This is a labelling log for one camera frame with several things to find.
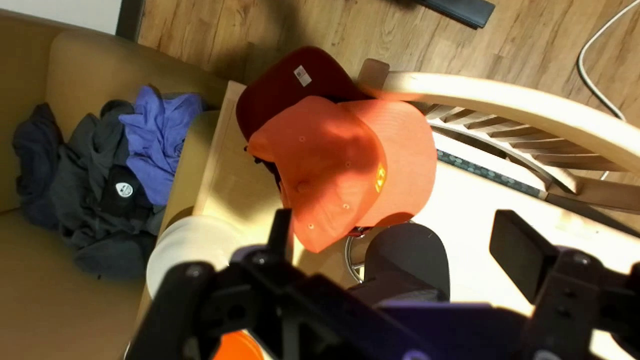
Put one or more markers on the black baseball cap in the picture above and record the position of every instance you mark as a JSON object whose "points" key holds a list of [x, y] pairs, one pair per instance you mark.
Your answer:
{"points": [[407, 261]]}

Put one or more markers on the black clothes pile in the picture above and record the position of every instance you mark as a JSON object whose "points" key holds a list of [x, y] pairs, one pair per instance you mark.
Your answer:
{"points": [[86, 200]]}

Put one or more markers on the white plastic bowl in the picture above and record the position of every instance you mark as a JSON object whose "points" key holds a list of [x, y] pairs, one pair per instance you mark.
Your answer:
{"points": [[193, 243]]}

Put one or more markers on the light wooden chair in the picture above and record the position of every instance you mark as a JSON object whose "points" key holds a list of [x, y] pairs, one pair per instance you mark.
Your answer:
{"points": [[506, 106]]}

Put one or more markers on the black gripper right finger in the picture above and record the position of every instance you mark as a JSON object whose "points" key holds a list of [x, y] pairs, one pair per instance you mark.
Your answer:
{"points": [[580, 292]]}

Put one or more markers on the orange plate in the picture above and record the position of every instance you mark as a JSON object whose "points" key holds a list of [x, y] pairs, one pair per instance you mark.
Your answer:
{"points": [[236, 346]]}

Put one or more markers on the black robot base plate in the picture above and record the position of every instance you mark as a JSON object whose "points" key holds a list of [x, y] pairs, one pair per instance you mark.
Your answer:
{"points": [[461, 10]]}

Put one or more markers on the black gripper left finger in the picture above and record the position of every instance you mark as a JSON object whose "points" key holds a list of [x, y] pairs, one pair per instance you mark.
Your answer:
{"points": [[267, 301]]}

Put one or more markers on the brown sofa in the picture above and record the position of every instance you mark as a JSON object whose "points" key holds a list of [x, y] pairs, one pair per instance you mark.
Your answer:
{"points": [[53, 312]]}

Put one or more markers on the purple cloth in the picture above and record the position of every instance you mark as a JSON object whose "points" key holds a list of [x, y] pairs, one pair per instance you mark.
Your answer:
{"points": [[157, 142]]}

